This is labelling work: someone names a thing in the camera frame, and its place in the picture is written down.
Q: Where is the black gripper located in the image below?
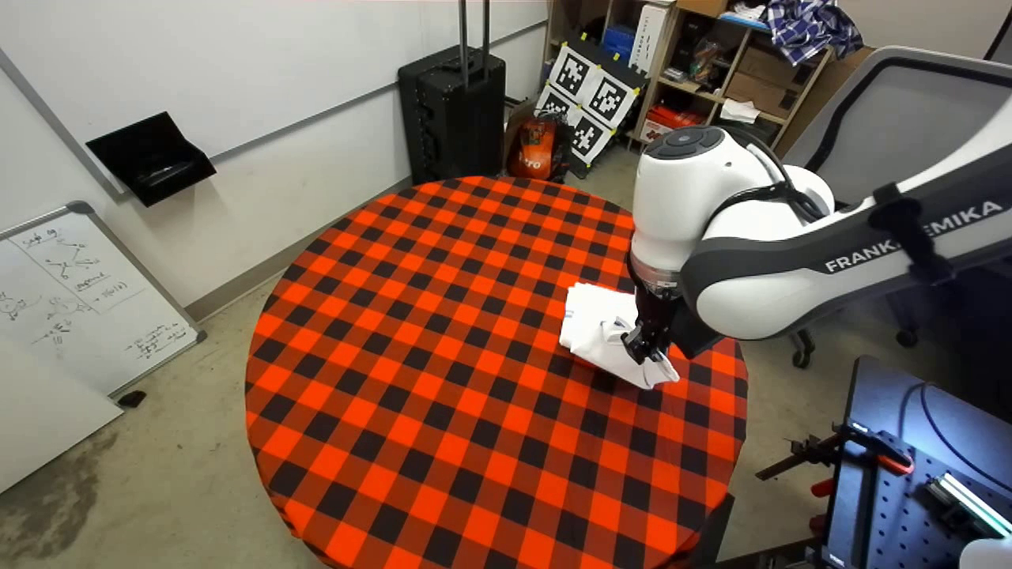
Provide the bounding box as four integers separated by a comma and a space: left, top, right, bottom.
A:
622, 277, 685, 369

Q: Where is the white towel with blue stripes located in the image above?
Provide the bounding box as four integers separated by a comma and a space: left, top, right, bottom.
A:
555, 282, 682, 395

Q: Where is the red black plaid tablecloth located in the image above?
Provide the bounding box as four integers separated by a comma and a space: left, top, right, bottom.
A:
242, 173, 752, 569

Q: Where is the AprilTag marker board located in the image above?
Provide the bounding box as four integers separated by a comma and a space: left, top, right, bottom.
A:
531, 41, 649, 170

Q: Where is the wooden storage shelf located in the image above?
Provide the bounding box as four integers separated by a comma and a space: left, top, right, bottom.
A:
546, 0, 880, 153

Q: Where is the black wheeled case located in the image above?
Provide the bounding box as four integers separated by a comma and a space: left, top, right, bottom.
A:
394, 0, 509, 185

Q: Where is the blue storage bin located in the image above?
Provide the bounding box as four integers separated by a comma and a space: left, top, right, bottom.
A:
598, 21, 642, 67

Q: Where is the grey mesh office chair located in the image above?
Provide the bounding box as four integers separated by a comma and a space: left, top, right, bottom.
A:
782, 41, 1012, 373

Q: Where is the blue patterned cloth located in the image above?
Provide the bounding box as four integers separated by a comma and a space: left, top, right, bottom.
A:
764, 0, 865, 70

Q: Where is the small whiteboard with writing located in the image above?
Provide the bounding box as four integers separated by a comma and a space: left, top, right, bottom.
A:
0, 200, 207, 397

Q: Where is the blank white board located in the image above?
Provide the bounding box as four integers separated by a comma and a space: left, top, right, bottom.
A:
0, 335, 126, 496

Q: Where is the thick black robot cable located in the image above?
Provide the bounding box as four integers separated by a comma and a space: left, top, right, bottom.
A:
913, 378, 1012, 468

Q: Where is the aluminium extrusion rail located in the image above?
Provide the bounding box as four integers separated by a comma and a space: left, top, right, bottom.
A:
918, 468, 1012, 545

